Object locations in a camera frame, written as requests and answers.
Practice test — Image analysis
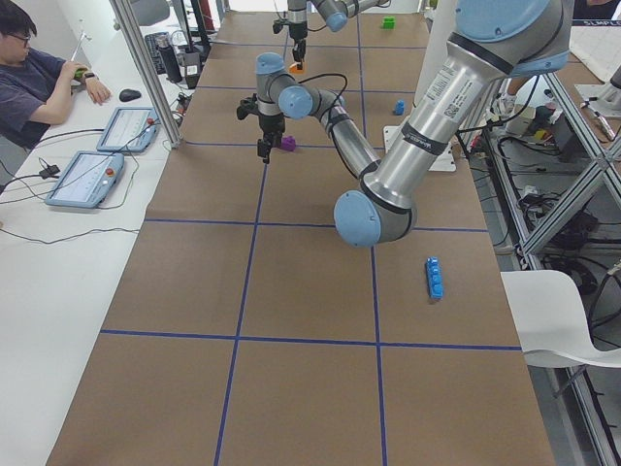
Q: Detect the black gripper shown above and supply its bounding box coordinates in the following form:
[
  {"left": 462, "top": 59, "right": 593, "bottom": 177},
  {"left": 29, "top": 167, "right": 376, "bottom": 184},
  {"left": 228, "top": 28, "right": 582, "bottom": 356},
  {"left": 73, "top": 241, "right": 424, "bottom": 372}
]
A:
[
  {"left": 273, "top": 18, "right": 309, "bottom": 69},
  {"left": 236, "top": 94, "right": 285, "bottom": 164}
]

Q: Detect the orange trapezoid block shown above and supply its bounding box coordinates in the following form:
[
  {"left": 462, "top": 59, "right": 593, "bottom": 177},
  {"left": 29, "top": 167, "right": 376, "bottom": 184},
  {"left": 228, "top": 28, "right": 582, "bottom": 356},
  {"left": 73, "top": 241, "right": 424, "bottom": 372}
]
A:
[{"left": 289, "top": 62, "right": 305, "bottom": 74}]

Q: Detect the purple trapezoid block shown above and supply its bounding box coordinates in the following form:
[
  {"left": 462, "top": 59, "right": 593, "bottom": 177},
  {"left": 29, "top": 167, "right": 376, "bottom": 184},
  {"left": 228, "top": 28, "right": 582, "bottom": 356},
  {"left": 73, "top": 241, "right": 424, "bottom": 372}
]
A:
[{"left": 279, "top": 136, "right": 297, "bottom": 151}]

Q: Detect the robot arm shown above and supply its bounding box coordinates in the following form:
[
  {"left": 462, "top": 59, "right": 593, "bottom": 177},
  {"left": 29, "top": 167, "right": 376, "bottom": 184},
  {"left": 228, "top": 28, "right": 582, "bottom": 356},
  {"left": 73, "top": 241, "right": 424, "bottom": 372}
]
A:
[
  {"left": 237, "top": 1, "right": 574, "bottom": 248},
  {"left": 273, "top": 0, "right": 390, "bottom": 73}
]

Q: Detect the green two-stud block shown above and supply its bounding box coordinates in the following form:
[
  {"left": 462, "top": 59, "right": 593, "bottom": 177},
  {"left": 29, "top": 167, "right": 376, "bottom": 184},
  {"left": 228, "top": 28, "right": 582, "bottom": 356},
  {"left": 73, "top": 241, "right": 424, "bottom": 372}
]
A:
[{"left": 381, "top": 16, "right": 396, "bottom": 29}]

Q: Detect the black water bottle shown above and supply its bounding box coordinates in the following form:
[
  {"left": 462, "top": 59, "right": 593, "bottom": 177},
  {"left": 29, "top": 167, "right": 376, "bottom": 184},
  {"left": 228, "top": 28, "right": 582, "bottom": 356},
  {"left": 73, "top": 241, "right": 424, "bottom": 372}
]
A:
[{"left": 156, "top": 36, "right": 182, "bottom": 83}]

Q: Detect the small blue block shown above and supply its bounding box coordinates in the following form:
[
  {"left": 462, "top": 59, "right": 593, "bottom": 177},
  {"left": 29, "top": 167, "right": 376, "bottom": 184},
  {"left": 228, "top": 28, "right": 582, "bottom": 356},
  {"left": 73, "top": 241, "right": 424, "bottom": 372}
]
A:
[{"left": 393, "top": 99, "right": 406, "bottom": 116}]

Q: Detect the upper teach pendant tablet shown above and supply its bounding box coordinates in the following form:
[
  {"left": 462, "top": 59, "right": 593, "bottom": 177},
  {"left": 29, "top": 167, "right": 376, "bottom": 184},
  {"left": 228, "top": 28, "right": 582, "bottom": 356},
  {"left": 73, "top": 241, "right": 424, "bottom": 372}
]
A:
[{"left": 96, "top": 107, "right": 159, "bottom": 153}]

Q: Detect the teach pendant tablet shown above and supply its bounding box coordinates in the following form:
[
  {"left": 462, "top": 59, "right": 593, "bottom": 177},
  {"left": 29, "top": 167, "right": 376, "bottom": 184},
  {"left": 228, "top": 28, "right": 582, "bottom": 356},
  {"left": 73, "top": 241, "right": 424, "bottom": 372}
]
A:
[
  {"left": 45, "top": 150, "right": 124, "bottom": 209},
  {"left": 96, "top": 107, "right": 159, "bottom": 153}
]

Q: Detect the black computer mouse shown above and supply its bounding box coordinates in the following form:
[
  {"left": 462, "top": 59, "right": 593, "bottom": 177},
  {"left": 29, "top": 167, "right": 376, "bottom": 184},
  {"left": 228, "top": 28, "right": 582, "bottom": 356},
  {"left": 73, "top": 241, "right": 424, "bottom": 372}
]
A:
[{"left": 118, "top": 88, "right": 142, "bottom": 103}]

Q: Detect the lower teach pendant tablet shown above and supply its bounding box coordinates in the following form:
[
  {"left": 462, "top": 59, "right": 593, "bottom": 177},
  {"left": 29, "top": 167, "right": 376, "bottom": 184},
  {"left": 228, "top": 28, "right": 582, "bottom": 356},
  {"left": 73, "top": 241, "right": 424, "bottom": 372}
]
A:
[{"left": 45, "top": 150, "right": 124, "bottom": 209}]

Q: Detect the long blue four-stud block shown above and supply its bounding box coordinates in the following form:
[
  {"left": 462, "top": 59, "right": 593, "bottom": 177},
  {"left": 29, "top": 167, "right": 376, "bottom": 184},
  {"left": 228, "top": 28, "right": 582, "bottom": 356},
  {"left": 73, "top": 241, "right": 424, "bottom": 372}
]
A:
[{"left": 425, "top": 256, "right": 444, "bottom": 300}]

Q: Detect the seated person dark shirt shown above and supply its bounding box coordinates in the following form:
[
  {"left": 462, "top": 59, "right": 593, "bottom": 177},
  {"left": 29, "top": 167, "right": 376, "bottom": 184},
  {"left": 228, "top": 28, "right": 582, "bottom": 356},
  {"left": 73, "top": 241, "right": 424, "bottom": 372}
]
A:
[{"left": 1, "top": 1, "right": 111, "bottom": 150}]

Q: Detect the white chair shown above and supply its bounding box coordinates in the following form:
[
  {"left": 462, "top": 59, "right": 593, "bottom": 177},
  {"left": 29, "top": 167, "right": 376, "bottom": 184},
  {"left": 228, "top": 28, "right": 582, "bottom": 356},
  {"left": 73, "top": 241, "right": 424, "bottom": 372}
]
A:
[{"left": 501, "top": 270, "right": 620, "bottom": 369}]

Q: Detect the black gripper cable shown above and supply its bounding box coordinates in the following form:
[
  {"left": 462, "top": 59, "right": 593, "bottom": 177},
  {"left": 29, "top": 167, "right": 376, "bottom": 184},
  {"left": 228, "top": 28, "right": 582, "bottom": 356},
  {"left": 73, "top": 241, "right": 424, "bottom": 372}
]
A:
[{"left": 278, "top": 72, "right": 349, "bottom": 113}]

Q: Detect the aluminium frame post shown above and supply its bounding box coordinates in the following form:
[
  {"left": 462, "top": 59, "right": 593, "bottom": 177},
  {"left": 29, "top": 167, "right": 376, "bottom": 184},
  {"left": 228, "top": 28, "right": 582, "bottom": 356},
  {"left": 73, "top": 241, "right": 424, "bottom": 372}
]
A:
[{"left": 110, "top": 0, "right": 181, "bottom": 149}]

